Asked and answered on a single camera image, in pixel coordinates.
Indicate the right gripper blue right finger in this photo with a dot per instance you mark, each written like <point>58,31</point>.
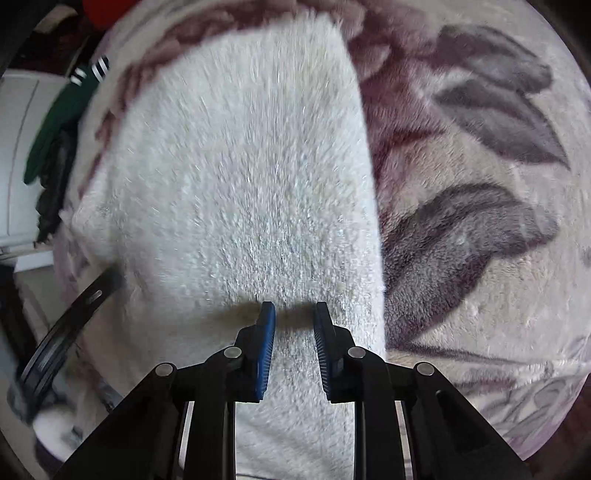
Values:
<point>408,416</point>

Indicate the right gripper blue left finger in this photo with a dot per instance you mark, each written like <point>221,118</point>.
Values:
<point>180,422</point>

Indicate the white fluffy knit sweater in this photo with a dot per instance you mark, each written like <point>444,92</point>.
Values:
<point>241,175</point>

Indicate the black garment on bed edge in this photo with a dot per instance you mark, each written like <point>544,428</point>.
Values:
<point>54,179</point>

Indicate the floral plush blanket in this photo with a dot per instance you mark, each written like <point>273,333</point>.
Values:
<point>478,118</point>

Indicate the green striped garment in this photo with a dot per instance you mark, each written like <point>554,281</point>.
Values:
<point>69,105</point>

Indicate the red garment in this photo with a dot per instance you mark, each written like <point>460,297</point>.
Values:
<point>107,8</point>

